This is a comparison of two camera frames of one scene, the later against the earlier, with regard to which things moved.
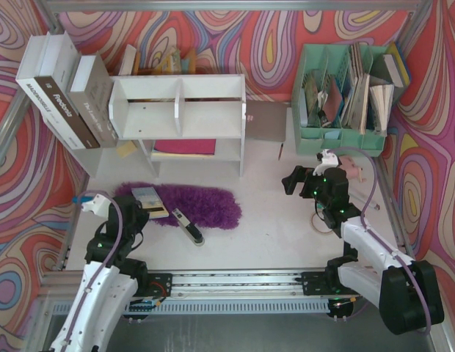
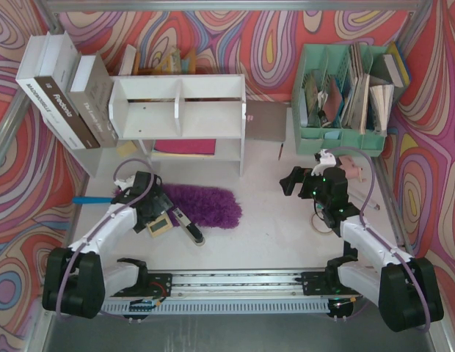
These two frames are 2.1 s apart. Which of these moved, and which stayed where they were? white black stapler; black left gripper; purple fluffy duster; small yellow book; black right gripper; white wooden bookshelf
Moved: black left gripper; small yellow book
Stayed: white wooden bookshelf; white black stapler; black right gripper; purple fluffy duster
